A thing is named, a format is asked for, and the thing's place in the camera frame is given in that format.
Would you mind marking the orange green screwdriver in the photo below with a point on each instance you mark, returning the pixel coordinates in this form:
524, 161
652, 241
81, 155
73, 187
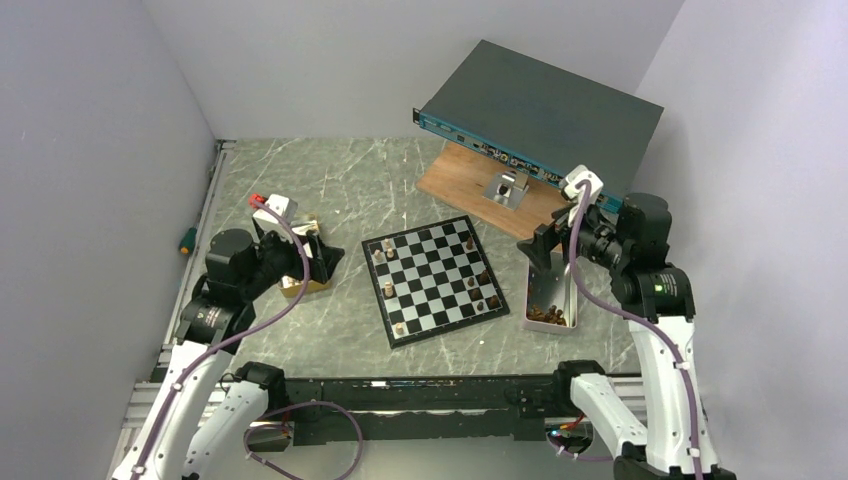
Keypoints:
187, 243

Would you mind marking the white tray with dark pieces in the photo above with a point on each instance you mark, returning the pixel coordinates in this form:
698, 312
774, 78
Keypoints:
551, 301

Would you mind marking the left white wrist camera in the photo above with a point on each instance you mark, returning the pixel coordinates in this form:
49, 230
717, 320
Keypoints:
267, 210

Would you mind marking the black and white chessboard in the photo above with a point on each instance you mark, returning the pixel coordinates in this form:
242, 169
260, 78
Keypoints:
429, 274

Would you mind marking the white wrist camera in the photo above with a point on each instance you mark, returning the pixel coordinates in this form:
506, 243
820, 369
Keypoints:
573, 184
267, 210

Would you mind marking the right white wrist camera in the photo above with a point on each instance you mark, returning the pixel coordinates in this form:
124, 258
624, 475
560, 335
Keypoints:
573, 184

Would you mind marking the dark grey network switch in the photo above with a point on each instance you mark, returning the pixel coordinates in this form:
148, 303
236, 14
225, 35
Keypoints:
542, 120

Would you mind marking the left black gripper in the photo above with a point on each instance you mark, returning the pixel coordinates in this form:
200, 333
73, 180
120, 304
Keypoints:
323, 258

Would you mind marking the wooden board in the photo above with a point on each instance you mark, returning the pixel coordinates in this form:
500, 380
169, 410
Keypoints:
459, 177

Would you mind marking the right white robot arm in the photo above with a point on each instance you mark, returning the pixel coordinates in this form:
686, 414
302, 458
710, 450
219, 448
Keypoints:
622, 267

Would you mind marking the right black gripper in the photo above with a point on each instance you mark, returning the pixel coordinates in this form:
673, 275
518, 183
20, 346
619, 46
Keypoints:
546, 237

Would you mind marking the silver metal stand bracket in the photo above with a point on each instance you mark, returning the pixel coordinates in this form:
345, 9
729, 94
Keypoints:
507, 189

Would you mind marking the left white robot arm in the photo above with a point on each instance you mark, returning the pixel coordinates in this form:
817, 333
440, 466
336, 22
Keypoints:
175, 441

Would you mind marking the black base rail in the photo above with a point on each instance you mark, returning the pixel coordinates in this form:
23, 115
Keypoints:
316, 411

